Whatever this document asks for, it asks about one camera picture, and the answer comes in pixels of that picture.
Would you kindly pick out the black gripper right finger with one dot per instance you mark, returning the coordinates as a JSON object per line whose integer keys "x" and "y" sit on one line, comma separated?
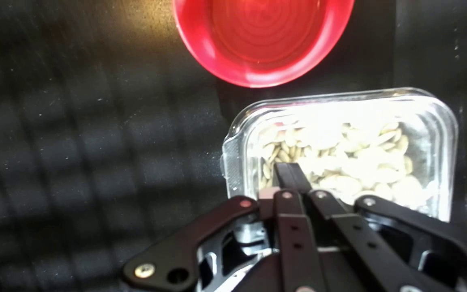
{"x": 384, "y": 247}

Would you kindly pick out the clear plastic lid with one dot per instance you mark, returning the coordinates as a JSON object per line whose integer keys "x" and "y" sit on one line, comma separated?
{"x": 348, "y": 108}

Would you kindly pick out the clear container with seeds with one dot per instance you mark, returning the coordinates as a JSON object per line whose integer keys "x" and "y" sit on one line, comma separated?
{"x": 348, "y": 156}

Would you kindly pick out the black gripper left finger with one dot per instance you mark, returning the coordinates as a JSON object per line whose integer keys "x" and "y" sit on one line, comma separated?
{"x": 243, "y": 246}

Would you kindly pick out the pink plastic bowl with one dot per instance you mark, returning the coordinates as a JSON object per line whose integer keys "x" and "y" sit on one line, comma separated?
{"x": 261, "y": 43}

